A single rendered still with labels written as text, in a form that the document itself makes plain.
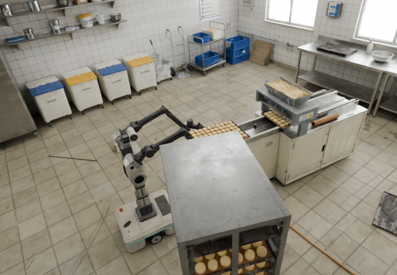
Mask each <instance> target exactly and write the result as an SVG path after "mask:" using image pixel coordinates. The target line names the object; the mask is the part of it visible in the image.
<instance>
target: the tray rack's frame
mask: <svg viewBox="0 0 397 275"><path fill-rule="evenodd" d="M164 146H165V147H164V148H160V153H161V159H162V165H163V169H164V174H165V181H166V185H167V190H168V197H169V201H170V207H171V213H172V216H173V223H174V229H175V235H176V239H177V245H178V251H179V255H180V261H181V268H182V272H183V275H190V271H189V266H188V259H187V252H186V245H190V244H195V243H198V242H202V241H207V240H211V239H214V238H218V237H223V236H226V235H230V234H232V275H237V272H238V256H239V233H240V232H242V231H246V230H249V229H254V228H258V227H262V226H265V225H270V224H274V223H277V222H282V221H284V226H282V227H279V230H280V232H281V234H282V237H281V239H278V240H277V242H278V244H279V250H278V251H275V253H276V255H277V257H278V259H277V261H274V262H273V263H274V265H275V267H276V269H275V271H273V272H272V274H273V275H279V274H280V271H281V265H282V259H283V256H284V250H285V245H286V241H287V236H288V230H289V225H290V222H291V216H292V215H291V213H290V211H289V210H288V208H287V206H286V205H285V204H284V202H283V200H282V199H281V197H280V195H279V194H278V192H277V191H276V189H275V188H274V186H273V184H272V183H271V181H270V180H269V179H268V177H267V175H266V174H265V172H264V170H263V169H262V167H261V166H260V164H259V163H258V161H257V159H256V158H255V156H254V155H253V153H252V152H251V150H250V148H249V147H248V145H247V144H246V143H245V141H244V139H243V138H242V136H241V134H240V133H238V134H235V133H234V132H233V131H232V132H226V133H222V134H216V135H210V136H206V137H200V138H194V139H190V140H184V141H179V142H175V143H169V144H164Z"/></svg>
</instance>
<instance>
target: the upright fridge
mask: <svg viewBox="0 0 397 275"><path fill-rule="evenodd" d="M36 131H38V128H37V126H36V124H35V121H34V118H33V116H32V113H31V111H30V109H29V107H28V105H27V103H26V101H25V99H24V96H23V94H22V92H21V90H20V88H19V86H18V84H17V81H16V80H15V78H14V75H13V74H12V71H11V69H10V67H9V65H8V63H7V61H6V58H5V56H4V54H3V52H2V50H1V48H0V143H1V142H4V141H7V140H10V139H12V138H15V137H19V136H21V135H24V134H27V133H29V132H32V133H33V135H34V137H36V136H37V135H36Z"/></svg>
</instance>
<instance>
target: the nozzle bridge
mask: <svg viewBox="0 0 397 275"><path fill-rule="evenodd" d="M267 99H268V100H267ZM269 99H270V101H271V103H272V101H273V102H274V106H275V104H277V105H278V106H277V108H278V107H279V106H280V107H281V110H282V108H284V110H285V111H286V110H287V111H288V112H287V115H285V111H284V113H282V111H279V110H278V109H277V108H275V107H274V106H272V105H271V104H268V102H269ZM256 101H257V102H259V101H261V102H262V106H261V110H262V111H266V110H268V107H269V108H271V109H272V110H274V111H275V112H277V113H278V114H280V115H281V116H283V117H284V118H286V119H287V120H289V121H290V122H291V125H293V126H294V127H295V126H297V125H298V131H297V136H299V137H300V136H302V135H305V134H307V130H308V124H309V121H310V120H313V119H316V117H317V112H318V107H319V106H317V105H315V104H313V103H312V102H310V101H306V103H304V104H302V105H298V106H295V107H293V106H291V105H290V104H288V103H286V102H284V101H283V100H281V99H279V98H278V97H276V96H275V95H273V94H271V93H269V92H268V90H267V88H266V87H264V88H260V89H257V90H256Z"/></svg>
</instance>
